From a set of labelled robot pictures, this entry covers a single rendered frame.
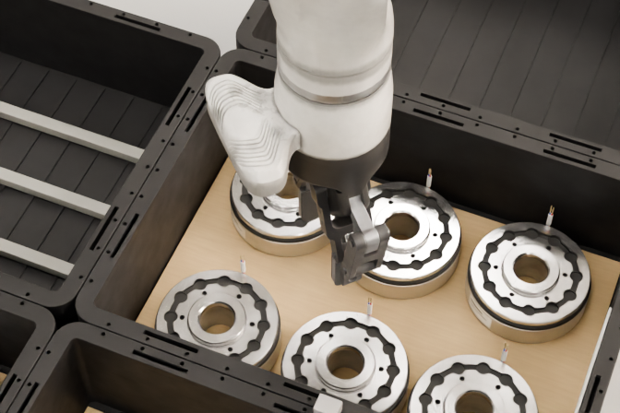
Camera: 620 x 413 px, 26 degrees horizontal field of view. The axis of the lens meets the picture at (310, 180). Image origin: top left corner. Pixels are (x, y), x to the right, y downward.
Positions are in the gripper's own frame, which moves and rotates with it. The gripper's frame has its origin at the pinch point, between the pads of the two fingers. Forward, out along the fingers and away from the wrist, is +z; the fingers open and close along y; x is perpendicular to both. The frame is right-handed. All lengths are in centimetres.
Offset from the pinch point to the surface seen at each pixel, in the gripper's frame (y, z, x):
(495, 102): 18.4, 17.7, -25.5
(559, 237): 0.8, 14.3, -21.9
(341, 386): -5.2, 13.8, 1.1
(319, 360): -2.4, 13.8, 1.8
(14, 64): 40.8, 17.6, 15.5
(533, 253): 0.0, 13.8, -18.9
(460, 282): 1.7, 17.5, -13.3
